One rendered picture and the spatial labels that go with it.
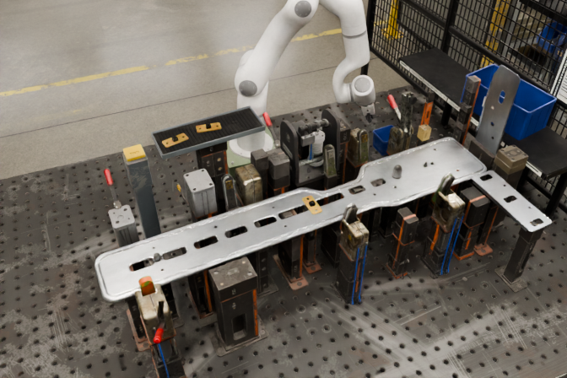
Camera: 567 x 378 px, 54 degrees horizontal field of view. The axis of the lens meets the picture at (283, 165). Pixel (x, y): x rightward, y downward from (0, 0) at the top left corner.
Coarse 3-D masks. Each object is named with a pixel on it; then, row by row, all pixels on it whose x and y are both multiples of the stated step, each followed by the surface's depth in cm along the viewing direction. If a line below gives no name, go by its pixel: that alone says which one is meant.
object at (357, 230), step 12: (348, 228) 172; (360, 228) 171; (348, 240) 175; (360, 240) 171; (348, 252) 177; (360, 252) 175; (348, 264) 180; (360, 264) 181; (348, 276) 183; (360, 276) 186; (336, 288) 195; (348, 288) 186; (360, 288) 187; (348, 300) 190; (360, 300) 192
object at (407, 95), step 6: (402, 96) 198; (408, 96) 197; (414, 96) 195; (402, 102) 199; (408, 102) 200; (414, 102) 196; (402, 108) 200; (408, 108) 201; (402, 114) 201; (408, 114) 202; (402, 120) 202; (408, 120) 204; (402, 126) 203; (408, 126) 205; (408, 132) 206
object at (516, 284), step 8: (536, 224) 180; (520, 232) 184; (528, 232) 180; (536, 232) 179; (520, 240) 186; (528, 240) 181; (536, 240) 184; (520, 248) 187; (528, 248) 185; (512, 256) 192; (520, 256) 188; (528, 256) 189; (512, 264) 193; (520, 264) 190; (496, 272) 201; (504, 272) 198; (512, 272) 194; (520, 272) 194; (504, 280) 198; (512, 280) 195; (520, 280) 198; (512, 288) 195; (520, 288) 195
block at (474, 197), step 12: (468, 192) 193; (480, 192) 193; (468, 204) 190; (480, 204) 188; (468, 216) 193; (480, 216) 192; (468, 228) 194; (456, 240) 203; (468, 240) 200; (456, 252) 206; (468, 252) 206
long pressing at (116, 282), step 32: (384, 160) 202; (416, 160) 202; (448, 160) 202; (288, 192) 189; (320, 192) 189; (384, 192) 190; (416, 192) 190; (192, 224) 178; (224, 224) 178; (288, 224) 178; (320, 224) 179; (128, 256) 168; (192, 256) 168; (224, 256) 169; (128, 288) 160
